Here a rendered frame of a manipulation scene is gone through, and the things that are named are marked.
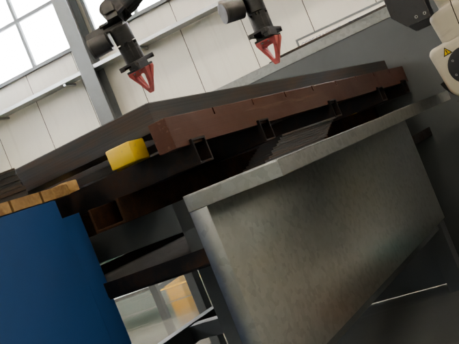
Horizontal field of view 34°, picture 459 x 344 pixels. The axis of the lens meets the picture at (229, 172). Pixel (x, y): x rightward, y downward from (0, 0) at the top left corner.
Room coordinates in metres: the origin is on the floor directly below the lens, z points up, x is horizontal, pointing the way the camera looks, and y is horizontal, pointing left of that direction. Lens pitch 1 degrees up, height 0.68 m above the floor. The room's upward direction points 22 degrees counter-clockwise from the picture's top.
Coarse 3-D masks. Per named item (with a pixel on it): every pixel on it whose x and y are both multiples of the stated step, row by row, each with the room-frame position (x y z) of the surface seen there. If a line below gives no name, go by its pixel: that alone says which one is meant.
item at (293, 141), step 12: (324, 120) 1.63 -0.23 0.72; (288, 132) 1.46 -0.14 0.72; (300, 132) 1.51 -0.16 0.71; (312, 132) 1.56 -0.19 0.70; (324, 132) 1.61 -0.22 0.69; (264, 144) 1.55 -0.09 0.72; (276, 144) 1.40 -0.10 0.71; (288, 144) 1.45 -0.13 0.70; (300, 144) 1.48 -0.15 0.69; (264, 156) 1.42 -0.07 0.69; (276, 156) 1.39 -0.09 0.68; (252, 168) 1.44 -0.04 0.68
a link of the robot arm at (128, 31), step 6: (120, 24) 2.05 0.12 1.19; (126, 24) 2.06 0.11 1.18; (108, 30) 2.06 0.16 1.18; (114, 30) 2.05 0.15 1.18; (120, 30) 2.05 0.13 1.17; (126, 30) 2.06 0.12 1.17; (108, 36) 2.07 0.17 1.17; (114, 36) 2.06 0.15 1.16; (120, 36) 2.05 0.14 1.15; (126, 36) 2.05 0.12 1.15; (132, 36) 2.07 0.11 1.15; (120, 42) 2.06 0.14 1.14; (126, 42) 2.07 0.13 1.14
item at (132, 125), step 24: (336, 72) 2.30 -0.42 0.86; (360, 72) 2.48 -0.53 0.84; (192, 96) 1.55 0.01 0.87; (216, 96) 1.63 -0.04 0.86; (240, 96) 1.73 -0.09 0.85; (120, 120) 1.44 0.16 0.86; (144, 120) 1.41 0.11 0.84; (72, 144) 1.51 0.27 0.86; (96, 144) 1.48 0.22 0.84; (120, 144) 1.45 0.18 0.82; (24, 168) 1.58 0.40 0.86; (48, 168) 1.55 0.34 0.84; (72, 168) 1.52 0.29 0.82; (96, 168) 1.78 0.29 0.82
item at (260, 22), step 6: (264, 12) 2.09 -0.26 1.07; (252, 18) 2.09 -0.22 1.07; (258, 18) 2.08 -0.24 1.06; (264, 18) 2.08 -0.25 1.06; (252, 24) 2.10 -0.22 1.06; (258, 24) 2.08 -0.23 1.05; (264, 24) 2.08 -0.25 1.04; (270, 24) 2.09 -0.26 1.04; (258, 30) 2.06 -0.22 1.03; (264, 30) 2.06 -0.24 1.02; (252, 36) 2.07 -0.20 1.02; (258, 36) 2.11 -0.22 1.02
